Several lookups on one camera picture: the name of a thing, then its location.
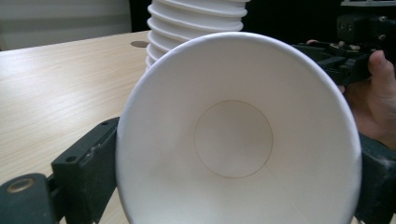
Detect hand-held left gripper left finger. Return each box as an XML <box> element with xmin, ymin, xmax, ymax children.
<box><xmin>50</xmin><ymin>116</ymin><xmax>121</xmax><ymax>224</ymax></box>

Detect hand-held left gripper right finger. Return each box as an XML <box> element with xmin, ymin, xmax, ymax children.
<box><xmin>354</xmin><ymin>133</ymin><xmax>396</xmax><ymax>224</ymax></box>

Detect single white paper cup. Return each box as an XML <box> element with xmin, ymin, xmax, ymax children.
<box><xmin>115</xmin><ymin>31</ymin><xmax>363</xmax><ymax>224</ymax></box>

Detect stack of white paper cups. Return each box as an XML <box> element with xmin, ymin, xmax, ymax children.
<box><xmin>145</xmin><ymin>0</ymin><xmax>250</xmax><ymax>72</ymax></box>

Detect black curtain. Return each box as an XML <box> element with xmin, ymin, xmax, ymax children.
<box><xmin>128</xmin><ymin>0</ymin><xmax>396</xmax><ymax>54</ymax></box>

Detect round table cable hole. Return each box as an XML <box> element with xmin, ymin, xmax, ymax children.
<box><xmin>130</xmin><ymin>40</ymin><xmax>150</xmax><ymax>49</ymax></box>

